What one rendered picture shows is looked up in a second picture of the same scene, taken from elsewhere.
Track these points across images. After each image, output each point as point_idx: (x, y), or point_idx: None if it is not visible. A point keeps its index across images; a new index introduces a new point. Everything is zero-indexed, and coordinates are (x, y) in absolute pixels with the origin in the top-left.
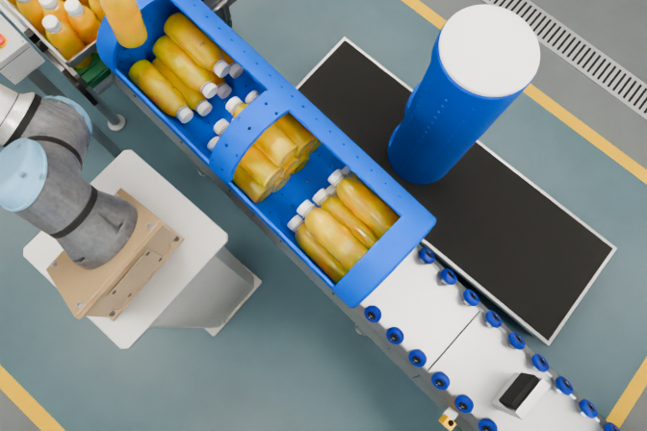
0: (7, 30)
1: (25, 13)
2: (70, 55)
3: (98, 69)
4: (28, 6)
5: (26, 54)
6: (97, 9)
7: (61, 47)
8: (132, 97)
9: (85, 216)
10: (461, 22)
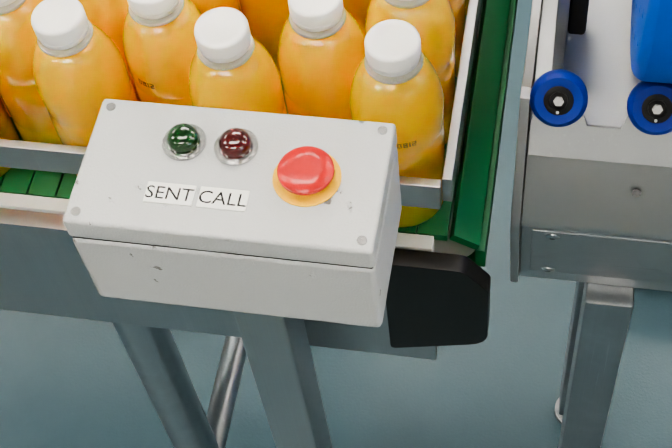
0: (300, 132)
1: (246, 105)
2: (435, 158)
3: (478, 190)
4: (254, 68)
5: (393, 179)
6: None
7: (427, 129)
8: (614, 214)
9: None
10: None
